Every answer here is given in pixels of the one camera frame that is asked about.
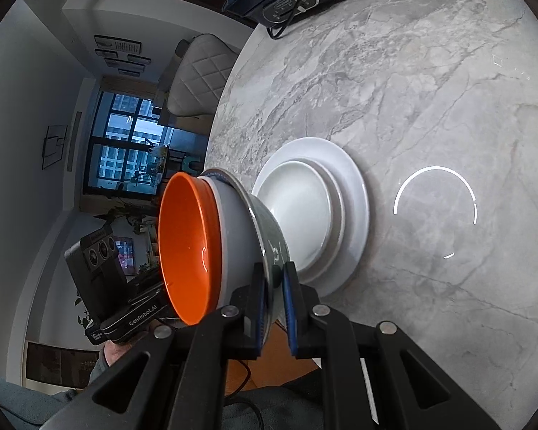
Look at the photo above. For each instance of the set of framed wall pictures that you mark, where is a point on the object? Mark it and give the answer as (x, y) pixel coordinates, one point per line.
(116, 45)

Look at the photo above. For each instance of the orange bowl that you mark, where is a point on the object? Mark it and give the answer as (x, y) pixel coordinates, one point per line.
(184, 242)

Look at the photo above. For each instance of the large white plate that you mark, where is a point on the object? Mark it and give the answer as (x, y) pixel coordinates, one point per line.
(354, 215)

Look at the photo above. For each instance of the large dark-framed window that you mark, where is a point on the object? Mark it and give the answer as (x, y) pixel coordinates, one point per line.
(121, 143)

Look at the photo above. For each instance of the green blue floral bowl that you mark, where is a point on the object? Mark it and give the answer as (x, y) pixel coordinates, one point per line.
(264, 233)

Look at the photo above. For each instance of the person's left hand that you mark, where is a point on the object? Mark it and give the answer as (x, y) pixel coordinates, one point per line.
(116, 354)

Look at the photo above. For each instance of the person's grey clothing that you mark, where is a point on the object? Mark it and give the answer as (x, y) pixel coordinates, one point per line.
(287, 407)

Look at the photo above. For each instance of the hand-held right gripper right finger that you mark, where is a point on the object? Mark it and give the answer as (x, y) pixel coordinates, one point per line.
(291, 313)

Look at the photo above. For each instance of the small white plate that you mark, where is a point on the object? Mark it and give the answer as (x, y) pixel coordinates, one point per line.
(296, 206)

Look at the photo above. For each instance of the beige quilted chair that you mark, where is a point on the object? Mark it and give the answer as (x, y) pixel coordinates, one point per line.
(201, 76)

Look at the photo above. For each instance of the television screen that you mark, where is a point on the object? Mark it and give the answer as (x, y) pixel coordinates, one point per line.
(125, 255)

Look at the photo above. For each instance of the white bowl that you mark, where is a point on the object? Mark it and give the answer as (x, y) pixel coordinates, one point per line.
(235, 233)

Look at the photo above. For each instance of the green houseplant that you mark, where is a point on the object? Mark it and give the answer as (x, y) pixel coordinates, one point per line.
(134, 215)

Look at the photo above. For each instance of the dark blue electronic device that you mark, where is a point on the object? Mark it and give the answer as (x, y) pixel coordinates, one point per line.
(275, 36)

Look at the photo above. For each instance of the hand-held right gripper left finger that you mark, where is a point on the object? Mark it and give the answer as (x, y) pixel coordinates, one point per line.
(261, 309)

